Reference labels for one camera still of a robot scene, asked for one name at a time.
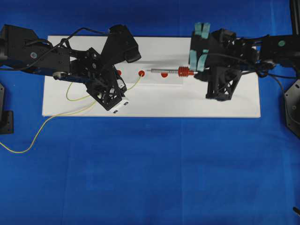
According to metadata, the yellow solder wire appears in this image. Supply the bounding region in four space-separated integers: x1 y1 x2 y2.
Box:
0 73 144 154

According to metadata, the black camera cable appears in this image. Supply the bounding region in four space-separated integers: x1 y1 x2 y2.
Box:
23 27 111 68

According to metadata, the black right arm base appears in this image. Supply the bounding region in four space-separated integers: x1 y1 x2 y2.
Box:
285 79 300 138

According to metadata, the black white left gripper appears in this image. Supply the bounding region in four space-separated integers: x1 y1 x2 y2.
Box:
70 48 128 113

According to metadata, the white board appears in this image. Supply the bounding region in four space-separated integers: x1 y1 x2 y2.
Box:
42 36 261 118

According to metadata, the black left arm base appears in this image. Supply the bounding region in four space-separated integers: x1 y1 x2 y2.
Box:
0 84 14 135

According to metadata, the red soldering iron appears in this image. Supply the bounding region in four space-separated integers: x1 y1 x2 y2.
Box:
146 66 198 77

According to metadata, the blue table mat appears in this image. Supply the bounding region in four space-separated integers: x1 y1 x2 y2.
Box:
0 0 300 225

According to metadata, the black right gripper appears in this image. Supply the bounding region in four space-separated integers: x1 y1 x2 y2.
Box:
189 28 242 101

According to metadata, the black aluminium frame rail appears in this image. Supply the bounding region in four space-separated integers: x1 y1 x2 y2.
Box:
289 0 300 35

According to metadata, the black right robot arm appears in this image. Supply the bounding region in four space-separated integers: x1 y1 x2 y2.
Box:
189 29 300 101

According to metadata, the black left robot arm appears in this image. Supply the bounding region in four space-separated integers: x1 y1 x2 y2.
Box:
0 24 142 113

